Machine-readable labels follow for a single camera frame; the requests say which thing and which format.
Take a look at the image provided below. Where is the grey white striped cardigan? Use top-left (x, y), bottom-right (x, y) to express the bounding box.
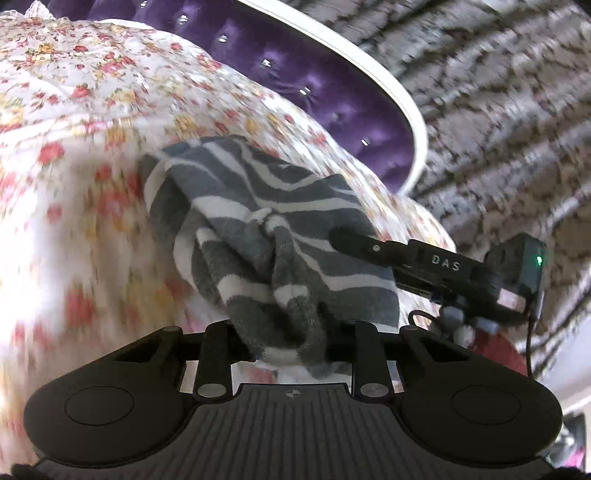
top-left (139, 136), bottom-right (400, 378)

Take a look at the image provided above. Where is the floral bed quilt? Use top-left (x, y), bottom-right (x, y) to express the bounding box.
top-left (1, 6), bottom-right (454, 471)

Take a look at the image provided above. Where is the purple tufted headboard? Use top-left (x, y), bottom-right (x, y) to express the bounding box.
top-left (1, 1), bottom-right (428, 195)

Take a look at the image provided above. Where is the damask patterned curtain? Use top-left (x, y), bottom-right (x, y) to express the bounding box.
top-left (295, 1), bottom-right (590, 379)

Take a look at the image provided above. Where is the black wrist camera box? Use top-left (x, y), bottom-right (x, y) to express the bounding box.
top-left (484, 233), bottom-right (547, 296)

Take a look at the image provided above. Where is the black camera cable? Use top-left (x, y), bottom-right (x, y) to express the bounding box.
top-left (525, 290), bottom-right (546, 377)

